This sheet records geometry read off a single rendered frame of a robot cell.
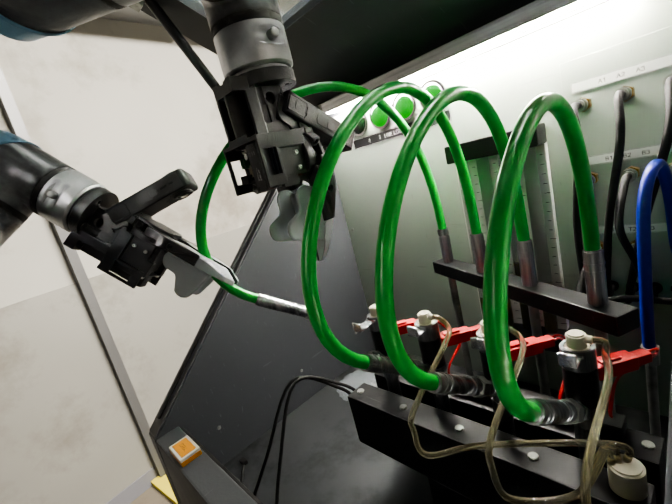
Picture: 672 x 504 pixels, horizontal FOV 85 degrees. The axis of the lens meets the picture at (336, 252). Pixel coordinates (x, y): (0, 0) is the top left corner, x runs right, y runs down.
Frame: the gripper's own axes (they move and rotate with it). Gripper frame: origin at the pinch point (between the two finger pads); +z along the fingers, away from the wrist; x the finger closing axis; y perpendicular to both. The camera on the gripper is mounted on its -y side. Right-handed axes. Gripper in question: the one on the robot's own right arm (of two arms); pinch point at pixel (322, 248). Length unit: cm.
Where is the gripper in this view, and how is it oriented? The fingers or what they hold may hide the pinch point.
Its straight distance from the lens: 45.0
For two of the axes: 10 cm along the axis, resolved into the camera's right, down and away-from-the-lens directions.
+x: 6.7, -0.1, -7.4
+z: 2.4, 9.5, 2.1
